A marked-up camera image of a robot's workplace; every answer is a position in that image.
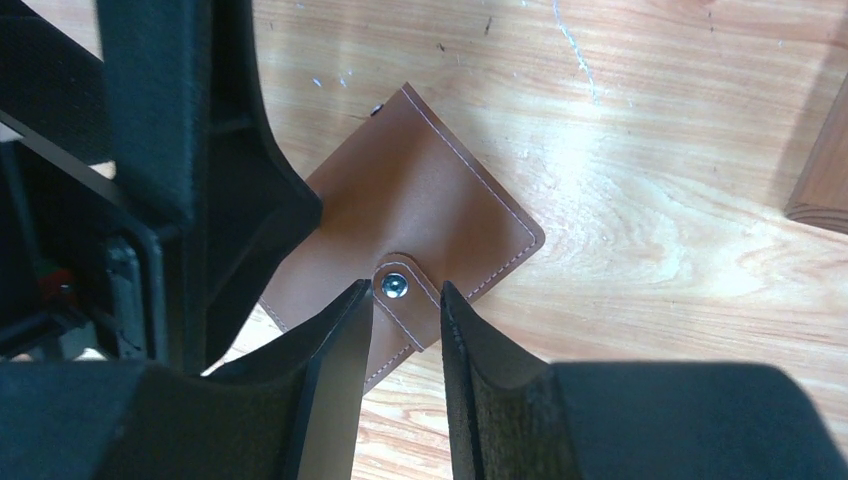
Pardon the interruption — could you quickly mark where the wooden compartment tray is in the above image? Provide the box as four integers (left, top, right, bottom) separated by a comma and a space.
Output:
784, 79, 847, 234

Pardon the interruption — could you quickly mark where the brown leather card holder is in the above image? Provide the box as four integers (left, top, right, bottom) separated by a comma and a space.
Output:
259, 85, 545, 389

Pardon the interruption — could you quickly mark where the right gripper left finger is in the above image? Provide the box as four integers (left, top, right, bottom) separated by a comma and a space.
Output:
1, 279, 373, 479

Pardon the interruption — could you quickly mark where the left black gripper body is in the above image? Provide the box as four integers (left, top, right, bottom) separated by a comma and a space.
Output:
1, 1, 322, 373

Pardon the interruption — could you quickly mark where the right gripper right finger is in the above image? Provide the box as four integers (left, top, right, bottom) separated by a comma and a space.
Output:
440, 283, 847, 479

